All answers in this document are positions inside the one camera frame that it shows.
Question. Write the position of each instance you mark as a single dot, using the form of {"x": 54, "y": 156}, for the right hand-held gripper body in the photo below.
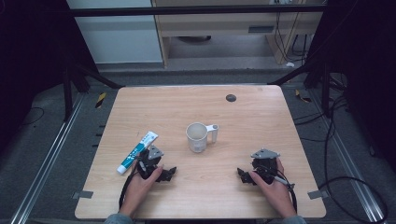
{"x": 265, "y": 166}

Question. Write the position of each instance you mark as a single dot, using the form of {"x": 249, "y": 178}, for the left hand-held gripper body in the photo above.
{"x": 150, "y": 161}

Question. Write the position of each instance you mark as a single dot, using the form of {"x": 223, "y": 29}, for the white and teal toothpaste tube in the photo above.
{"x": 137, "y": 152}

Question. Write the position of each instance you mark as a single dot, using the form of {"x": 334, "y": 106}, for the person's right hand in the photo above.
{"x": 274, "y": 193}

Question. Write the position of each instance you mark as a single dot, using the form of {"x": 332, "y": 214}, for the person's left hand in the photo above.
{"x": 138, "y": 189}

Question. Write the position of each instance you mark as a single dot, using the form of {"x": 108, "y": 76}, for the grey round table grommet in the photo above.
{"x": 231, "y": 98}

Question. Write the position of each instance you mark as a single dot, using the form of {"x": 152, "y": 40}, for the yellow and black tape strip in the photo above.
{"x": 302, "y": 97}
{"x": 100, "y": 100}

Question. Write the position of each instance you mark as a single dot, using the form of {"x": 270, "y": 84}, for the black metal stand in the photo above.
{"x": 325, "y": 90}
{"x": 67, "y": 93}

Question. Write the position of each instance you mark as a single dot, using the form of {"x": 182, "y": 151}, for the small white floor object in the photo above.
{"x": 290, "y": 64}

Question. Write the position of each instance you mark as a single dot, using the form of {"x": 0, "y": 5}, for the white cabinet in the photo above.
{"x": 118, "y": 37}

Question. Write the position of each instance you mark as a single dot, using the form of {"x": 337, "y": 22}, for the black curtain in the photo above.
{"x": 28, "y": 62}
{"x": 367, "y": 77}

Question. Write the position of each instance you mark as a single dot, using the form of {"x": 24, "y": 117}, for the light wooden desk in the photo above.
{"x": 218, "y": 25}

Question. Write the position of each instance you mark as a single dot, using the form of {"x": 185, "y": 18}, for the grey table bracket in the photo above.
{"x": 82, "y": 194}
{"x": 318, "y": 194}

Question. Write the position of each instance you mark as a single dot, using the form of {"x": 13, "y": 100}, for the silver metal floor rail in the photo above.
{"x": 348, "y": 155}
{"x": 46, "y": 158}

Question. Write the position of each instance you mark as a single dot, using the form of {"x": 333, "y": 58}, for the black horizontal frame bar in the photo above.
{"x": 186, "y": 11}

